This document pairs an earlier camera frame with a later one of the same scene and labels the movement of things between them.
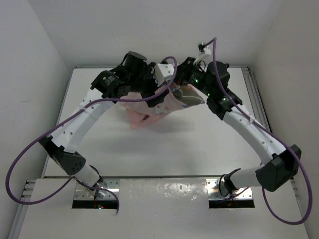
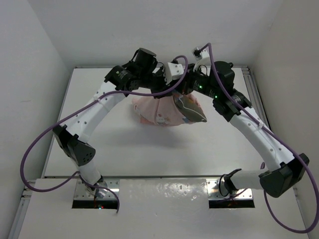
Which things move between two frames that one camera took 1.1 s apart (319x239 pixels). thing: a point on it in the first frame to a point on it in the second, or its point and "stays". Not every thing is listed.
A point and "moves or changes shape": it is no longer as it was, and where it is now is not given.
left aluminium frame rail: (16, 229) stays
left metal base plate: (83, 192) stays
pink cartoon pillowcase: (179, 95) moves or changes shape
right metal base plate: (214, 193) stays
